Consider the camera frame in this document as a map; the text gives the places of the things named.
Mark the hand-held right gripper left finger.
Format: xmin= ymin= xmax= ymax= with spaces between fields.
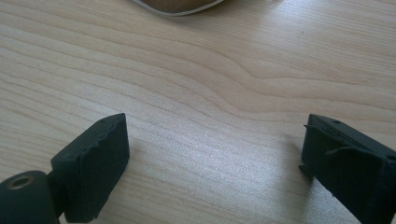
xmin=46 ymin=112 xmax=131 ymax=224

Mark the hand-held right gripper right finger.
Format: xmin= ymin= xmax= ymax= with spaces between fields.
xmin=298 ymin=113 xmax=396 ymax=224

